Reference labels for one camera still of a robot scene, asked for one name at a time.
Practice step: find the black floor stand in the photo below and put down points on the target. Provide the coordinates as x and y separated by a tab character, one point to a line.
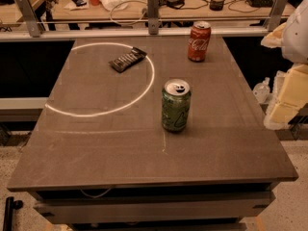
10	206

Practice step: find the white plastic bag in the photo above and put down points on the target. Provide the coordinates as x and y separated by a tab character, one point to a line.
110	5

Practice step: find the grey table drawer frame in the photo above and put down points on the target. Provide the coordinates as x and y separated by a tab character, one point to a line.
135	204

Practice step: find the black snack bar wrapper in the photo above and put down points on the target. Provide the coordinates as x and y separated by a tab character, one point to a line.
127	60

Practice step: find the black power adapter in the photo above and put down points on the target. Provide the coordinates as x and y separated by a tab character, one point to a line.
175	4

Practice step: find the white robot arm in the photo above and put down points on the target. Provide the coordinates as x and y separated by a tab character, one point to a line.
295	35

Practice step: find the clear plastic bottle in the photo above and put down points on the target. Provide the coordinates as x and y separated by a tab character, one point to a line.
262	90

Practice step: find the middle metal bracket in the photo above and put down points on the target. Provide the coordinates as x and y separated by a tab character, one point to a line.
153	16

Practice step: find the yellow foam blocks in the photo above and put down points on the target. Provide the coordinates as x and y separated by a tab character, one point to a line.
290	95

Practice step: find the metal bracket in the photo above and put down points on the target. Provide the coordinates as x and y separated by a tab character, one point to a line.
275	14
30	18
153	16

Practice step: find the green soda can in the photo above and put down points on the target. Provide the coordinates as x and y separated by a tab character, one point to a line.
176	102

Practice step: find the red cola can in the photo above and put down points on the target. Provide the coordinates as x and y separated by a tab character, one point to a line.
199	40

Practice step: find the black round container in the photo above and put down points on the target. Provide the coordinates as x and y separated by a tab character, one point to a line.
216	5

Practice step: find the left metal bracket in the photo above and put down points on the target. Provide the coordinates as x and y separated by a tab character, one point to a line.
30	18

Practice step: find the right metal bracket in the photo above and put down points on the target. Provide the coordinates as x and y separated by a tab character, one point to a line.
275	14

